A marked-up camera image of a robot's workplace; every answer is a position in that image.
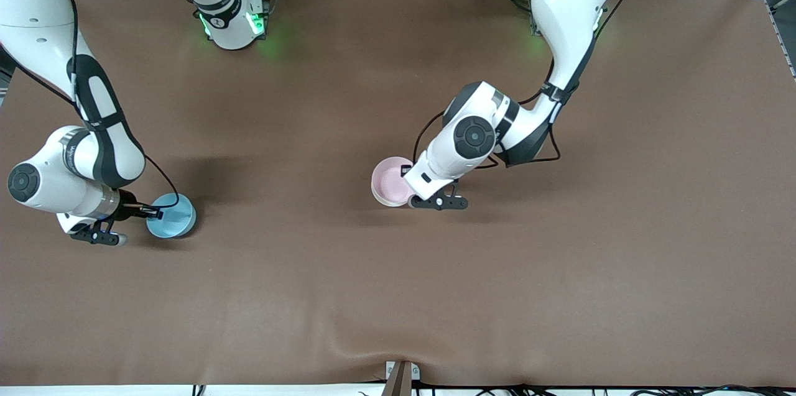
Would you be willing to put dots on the brown camera pole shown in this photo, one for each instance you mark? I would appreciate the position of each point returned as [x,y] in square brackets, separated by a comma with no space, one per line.
[398,383]

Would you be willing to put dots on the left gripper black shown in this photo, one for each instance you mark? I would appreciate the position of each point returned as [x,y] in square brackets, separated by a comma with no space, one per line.
[456,180]

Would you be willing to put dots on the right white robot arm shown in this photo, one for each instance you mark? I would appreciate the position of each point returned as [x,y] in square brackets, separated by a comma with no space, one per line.
[37,10]

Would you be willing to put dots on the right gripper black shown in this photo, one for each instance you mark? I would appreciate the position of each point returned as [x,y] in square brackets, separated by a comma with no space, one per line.
[129,207]

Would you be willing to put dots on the pink bowl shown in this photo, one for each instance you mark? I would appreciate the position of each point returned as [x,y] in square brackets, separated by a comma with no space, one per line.
[388,183]

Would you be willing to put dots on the brown table cover cloth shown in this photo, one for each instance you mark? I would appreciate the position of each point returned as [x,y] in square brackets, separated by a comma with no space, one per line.
[398,290]

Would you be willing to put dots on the blue bowl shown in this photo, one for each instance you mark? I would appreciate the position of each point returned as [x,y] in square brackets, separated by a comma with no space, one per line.
[177,219]

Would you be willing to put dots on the grey metal bracket plate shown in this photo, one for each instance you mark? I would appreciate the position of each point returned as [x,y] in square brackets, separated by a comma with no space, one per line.
[415,372]

